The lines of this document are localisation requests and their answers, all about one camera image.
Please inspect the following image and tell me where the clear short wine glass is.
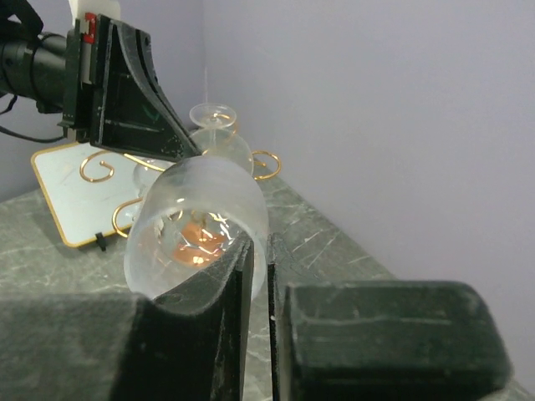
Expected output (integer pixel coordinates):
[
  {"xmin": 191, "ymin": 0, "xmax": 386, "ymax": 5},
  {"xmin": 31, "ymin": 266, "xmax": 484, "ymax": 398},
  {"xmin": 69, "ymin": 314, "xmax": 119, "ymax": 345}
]
[{"xmin": 124, "ymin": 155, "xmax": 269, "ymax": 298}]

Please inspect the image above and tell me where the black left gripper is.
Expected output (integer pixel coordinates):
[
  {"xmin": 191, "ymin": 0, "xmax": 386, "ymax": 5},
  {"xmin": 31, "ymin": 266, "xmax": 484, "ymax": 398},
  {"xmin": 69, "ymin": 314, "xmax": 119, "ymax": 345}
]
[{"xmin": 59, "ymin": 12, "xmax": 201, "ymax": 162}]

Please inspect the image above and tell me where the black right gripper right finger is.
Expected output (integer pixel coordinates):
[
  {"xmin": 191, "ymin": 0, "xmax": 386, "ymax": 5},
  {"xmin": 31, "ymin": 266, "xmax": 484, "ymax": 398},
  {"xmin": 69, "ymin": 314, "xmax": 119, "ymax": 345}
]
[{"xmin": 267, "ymin": 234, "xmax": 513, "ymax": 400}]

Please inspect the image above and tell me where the brown wooden rack base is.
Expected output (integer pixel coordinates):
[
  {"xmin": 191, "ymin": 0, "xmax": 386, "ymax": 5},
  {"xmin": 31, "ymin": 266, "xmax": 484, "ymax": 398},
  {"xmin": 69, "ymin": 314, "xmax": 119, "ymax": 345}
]
[{"xmin": 171, "ymin": 222, "xmax": 227, "ymax": 269}]

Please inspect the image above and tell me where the clear tall wine glass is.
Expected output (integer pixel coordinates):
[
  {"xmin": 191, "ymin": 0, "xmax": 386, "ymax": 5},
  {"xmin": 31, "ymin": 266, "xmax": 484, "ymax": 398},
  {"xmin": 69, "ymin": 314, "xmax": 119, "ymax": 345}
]
[{"xmin": 189, "ymin": 103, "xmax": 253, "ymax": 175}]

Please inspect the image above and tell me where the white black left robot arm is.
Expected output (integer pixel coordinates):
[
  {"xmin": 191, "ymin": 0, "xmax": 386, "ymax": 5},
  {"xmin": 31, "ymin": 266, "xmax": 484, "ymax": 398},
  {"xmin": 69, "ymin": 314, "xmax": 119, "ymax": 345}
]
[{"xmin": 1, "ymin": 1, "xmax": 201, "ymax": 162}]

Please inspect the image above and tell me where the white board with yellow frame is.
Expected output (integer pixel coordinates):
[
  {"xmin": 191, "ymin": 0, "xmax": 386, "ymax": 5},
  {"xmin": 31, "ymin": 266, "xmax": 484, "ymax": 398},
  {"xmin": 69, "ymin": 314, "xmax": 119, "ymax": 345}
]
[{"xmin": 31, "ymin": 144, "xmax": 138, "ymax": 248}]

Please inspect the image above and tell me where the gold wire wine glass rack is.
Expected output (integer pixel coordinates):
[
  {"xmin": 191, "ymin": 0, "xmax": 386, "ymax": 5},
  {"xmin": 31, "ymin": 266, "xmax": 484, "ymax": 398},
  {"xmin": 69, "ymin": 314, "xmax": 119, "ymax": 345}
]
[{"xmin": 72, "ymin": 125, "xmax": 282, "ymax": 243}]

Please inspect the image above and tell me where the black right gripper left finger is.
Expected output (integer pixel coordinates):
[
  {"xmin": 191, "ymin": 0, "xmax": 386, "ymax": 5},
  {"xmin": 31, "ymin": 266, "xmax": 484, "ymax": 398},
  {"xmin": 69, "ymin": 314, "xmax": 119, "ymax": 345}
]
[{"xmin": 1, "ymin": 236, "xmax": 254, "ymax": 400}]

